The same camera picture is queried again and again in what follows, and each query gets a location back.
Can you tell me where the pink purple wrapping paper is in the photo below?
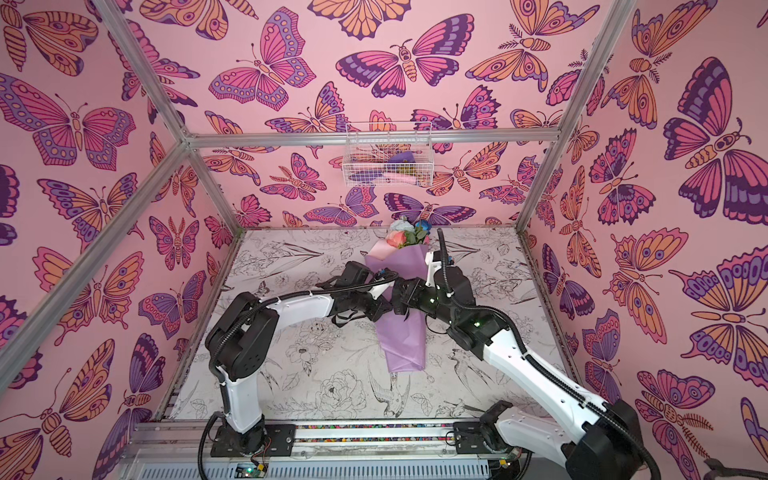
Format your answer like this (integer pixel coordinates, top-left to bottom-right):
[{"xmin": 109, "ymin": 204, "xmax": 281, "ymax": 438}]
[{"xmin": 365, "ymin": 239, "xmax": 427, "ymax": 373}]

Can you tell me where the blue fake flower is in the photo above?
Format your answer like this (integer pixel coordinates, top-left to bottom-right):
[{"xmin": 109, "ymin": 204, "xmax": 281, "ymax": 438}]
[{"xmin": 414, "ymin": 219, "xmax": 432, "ymax": 238}]

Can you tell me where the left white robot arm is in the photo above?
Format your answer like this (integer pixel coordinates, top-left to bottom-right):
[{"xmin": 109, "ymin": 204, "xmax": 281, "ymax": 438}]
[{"xmin": 199, "ymin": 261, "xmax": 398, "ymax": 457}]

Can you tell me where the black ribbon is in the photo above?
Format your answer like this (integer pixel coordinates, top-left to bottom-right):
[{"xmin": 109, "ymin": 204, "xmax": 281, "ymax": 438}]
[{"xmin": 318, "ymin": 269, "xmax": 419, "ymax": 328}]

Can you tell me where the pink fake rose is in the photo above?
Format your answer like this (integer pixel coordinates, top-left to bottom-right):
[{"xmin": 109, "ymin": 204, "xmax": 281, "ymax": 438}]
[{"xmin": 386, "ymin": 230, "xmax": 408, "ymax": 249}]

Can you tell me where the white wire basket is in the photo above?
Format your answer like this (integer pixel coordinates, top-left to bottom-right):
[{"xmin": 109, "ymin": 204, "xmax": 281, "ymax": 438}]
[{"xmin": 340, "ymin": 121, "xmax": 435, "ymax": 188}]

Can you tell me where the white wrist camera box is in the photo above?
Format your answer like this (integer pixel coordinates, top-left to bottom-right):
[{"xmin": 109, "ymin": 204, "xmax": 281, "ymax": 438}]
[{"xmin": 425, "ymin": 250, "xmax": 453, "ymax": 288}]

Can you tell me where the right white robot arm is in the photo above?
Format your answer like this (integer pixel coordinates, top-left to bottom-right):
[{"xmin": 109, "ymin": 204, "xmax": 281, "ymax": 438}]
[{"xmin": 392, "ymin": 266, "xmax": 661, "ymax": 479}]

